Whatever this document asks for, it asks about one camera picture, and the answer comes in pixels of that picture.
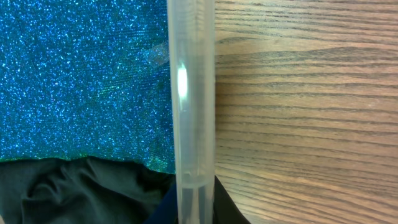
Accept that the sparkly blue fabric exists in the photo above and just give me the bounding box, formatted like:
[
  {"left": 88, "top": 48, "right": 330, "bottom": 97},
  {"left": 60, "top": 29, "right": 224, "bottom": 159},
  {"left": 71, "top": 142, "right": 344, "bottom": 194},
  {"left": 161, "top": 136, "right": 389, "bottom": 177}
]
[{"left": 1, "top": 0, "right": 175, "bottom": 174}]

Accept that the black cloth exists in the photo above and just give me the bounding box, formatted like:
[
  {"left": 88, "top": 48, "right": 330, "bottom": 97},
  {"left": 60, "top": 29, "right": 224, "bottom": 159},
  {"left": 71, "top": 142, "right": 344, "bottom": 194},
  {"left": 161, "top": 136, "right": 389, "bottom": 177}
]
[{"left": 0, "top": 155, "right": 251, "bottom": 224}]

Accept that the clear plastic storage container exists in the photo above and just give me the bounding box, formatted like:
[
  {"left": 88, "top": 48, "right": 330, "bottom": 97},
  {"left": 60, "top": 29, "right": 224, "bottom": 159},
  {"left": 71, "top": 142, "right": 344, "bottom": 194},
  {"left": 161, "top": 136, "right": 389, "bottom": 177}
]
[{"left": 167, "top": 0, "right": 215, "bottom": 224}]

